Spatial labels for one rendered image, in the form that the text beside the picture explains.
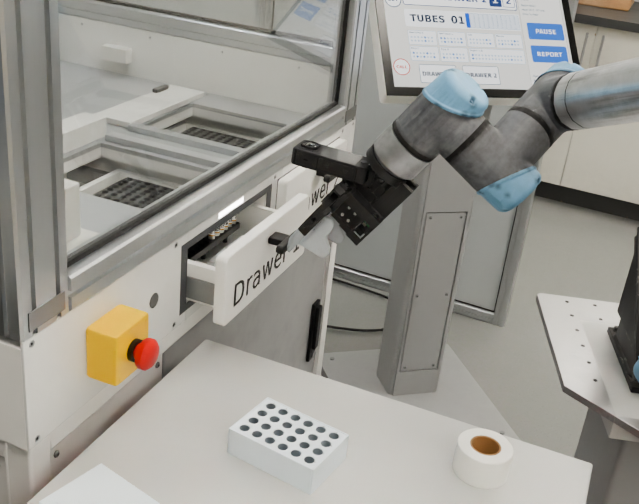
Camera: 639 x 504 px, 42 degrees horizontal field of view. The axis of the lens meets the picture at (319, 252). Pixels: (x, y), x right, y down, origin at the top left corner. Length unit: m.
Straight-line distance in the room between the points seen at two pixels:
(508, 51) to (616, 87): 1.07
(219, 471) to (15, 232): 0.38
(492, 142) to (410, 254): 1.18
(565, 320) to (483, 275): 1.48
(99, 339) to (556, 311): 0.83
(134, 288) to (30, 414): 0.21
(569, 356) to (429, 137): 0.48
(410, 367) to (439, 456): 1.33
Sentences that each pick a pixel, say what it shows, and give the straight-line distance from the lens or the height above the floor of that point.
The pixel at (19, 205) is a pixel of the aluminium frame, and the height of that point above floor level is 1.10.
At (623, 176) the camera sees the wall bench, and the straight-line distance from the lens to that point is 4.14.
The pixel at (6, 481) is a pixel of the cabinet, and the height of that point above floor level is 0.73.
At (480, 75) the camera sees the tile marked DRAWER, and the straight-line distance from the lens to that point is 2.05.
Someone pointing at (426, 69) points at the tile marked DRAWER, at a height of 1.01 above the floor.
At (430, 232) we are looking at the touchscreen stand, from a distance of 2.24.
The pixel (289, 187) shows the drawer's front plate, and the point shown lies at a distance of 1.46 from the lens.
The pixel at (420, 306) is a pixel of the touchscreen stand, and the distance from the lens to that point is 2.34.
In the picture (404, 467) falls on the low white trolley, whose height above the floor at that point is 0.76.
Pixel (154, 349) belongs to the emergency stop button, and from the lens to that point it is 1.04.
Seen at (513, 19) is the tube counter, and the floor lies 1.12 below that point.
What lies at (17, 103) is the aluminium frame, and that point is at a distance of 0.85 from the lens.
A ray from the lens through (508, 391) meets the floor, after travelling 2.69.
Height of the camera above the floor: 1.45
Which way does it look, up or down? 26 degrees down
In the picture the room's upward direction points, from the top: 6 degrees clockwise
